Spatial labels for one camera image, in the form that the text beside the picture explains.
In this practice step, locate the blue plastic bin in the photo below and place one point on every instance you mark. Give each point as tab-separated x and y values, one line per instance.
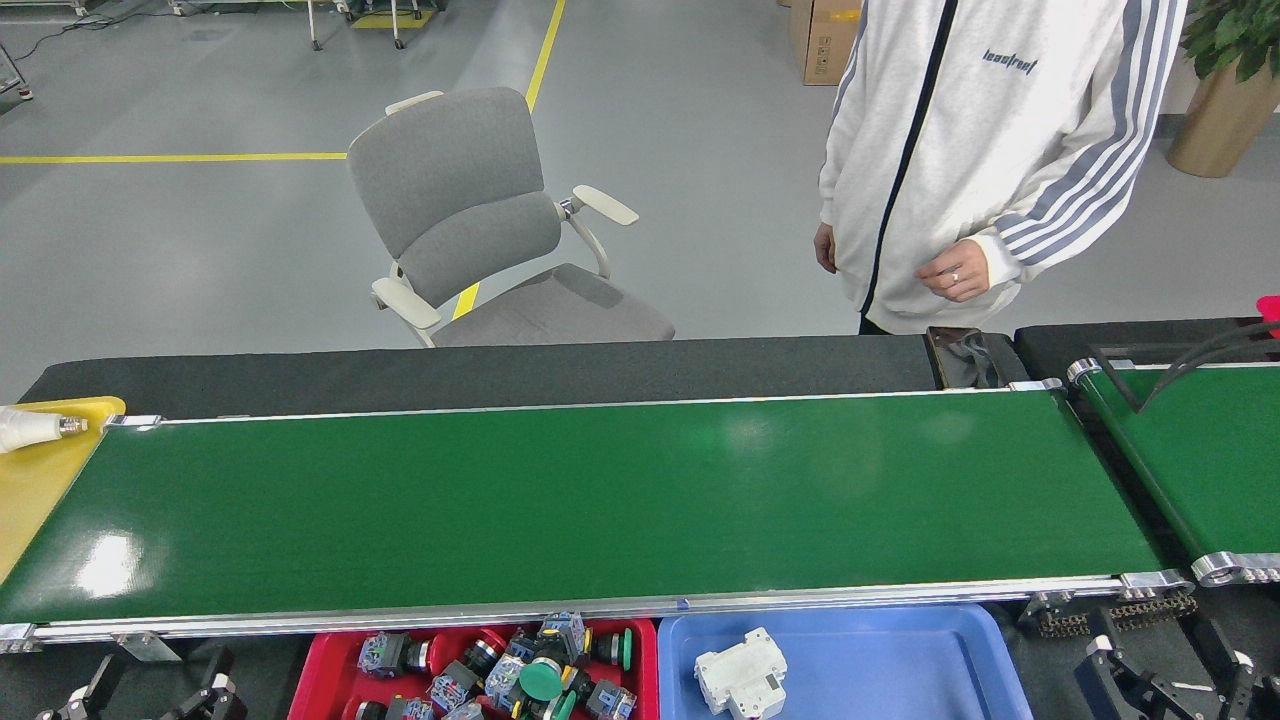
880	665

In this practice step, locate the white light bulb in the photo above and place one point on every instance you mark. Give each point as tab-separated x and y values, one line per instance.
25	430

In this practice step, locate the yellow plastic tray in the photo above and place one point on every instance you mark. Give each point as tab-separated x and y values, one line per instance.
30	490

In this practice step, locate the glossy black panel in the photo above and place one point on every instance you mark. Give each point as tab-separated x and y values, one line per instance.
970	358

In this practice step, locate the wheeled cart yellow base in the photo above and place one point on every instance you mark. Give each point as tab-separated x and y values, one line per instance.
390	18

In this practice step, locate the short green conveyor belt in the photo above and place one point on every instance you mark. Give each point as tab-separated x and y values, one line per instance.
1190	460

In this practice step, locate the white circuit breaker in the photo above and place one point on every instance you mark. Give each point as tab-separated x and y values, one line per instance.
740	680

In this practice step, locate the red plastic tray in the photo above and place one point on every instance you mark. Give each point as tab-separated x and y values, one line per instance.
325	670

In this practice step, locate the person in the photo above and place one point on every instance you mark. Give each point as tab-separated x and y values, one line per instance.
960	150

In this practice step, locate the person's left hand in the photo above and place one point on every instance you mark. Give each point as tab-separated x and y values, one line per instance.
958	272

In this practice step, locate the brown cardboard box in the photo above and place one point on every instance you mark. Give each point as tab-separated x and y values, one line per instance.
825	45

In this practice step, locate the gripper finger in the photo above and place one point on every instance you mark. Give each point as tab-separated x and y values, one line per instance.
1110	685
90	695
220	695
1245	695

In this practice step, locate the grey office chair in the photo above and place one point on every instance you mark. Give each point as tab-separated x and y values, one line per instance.
440	150

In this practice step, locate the potted plant brass pot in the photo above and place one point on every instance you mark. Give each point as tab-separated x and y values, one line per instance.
1220	120

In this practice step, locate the person's right hand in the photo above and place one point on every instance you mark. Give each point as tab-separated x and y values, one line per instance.
825	248

